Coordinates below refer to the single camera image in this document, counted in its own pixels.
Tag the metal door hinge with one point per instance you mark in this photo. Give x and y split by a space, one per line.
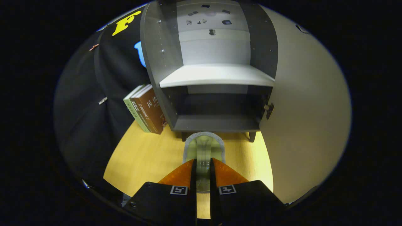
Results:
269 110

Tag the white cabinet shelf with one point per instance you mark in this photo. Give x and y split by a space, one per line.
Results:
216 75

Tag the beige cabinet door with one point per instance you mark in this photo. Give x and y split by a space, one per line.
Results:
307 110

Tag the brown book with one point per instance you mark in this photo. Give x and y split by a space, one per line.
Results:
152 110
139 91

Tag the dark grey cabinet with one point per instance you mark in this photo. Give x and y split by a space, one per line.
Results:
160 47

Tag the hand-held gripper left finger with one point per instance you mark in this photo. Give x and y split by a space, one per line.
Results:
193 204

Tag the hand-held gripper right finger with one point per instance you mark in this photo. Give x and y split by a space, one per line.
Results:
213 204

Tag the copper clip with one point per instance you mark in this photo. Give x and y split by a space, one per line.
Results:
94 47

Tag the clear glass cup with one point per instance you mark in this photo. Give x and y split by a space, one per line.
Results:
204 150

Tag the green book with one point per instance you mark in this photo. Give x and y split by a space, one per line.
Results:
133 110

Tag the black backdrop cloth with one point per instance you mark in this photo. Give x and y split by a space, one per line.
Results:
94 125

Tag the silver clip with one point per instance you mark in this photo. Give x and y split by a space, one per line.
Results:
102 100

